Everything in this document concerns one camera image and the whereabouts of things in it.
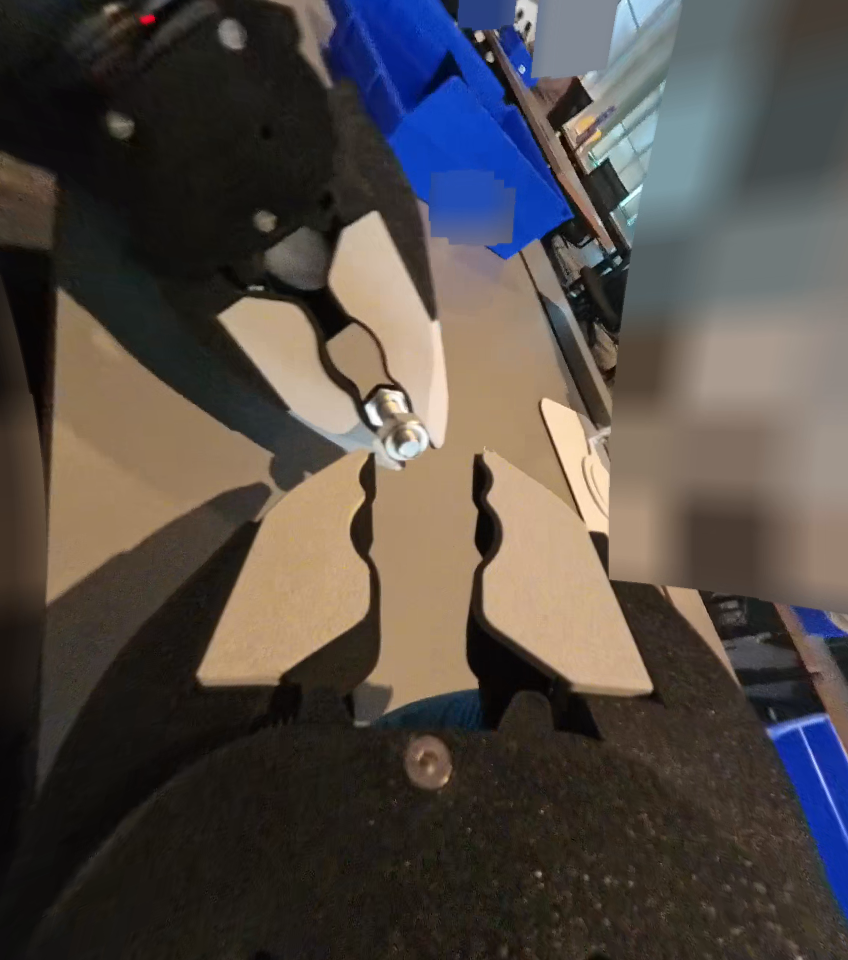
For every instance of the blue plastic bin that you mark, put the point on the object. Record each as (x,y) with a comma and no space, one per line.
(469,127)
(836,825)

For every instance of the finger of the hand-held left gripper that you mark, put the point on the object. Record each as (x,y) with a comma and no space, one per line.
(281,352)
(394,315)

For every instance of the white stand base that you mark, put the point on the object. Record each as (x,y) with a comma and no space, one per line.
(566,465)

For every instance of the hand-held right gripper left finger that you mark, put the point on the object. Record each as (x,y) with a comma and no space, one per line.
(296,592)

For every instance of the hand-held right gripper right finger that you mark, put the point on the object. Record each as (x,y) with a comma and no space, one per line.
(559,600)

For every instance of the steel hex nut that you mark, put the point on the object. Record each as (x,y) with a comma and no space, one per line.
(392,436)

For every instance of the steel bolt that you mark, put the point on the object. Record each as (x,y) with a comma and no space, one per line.
(386,405)

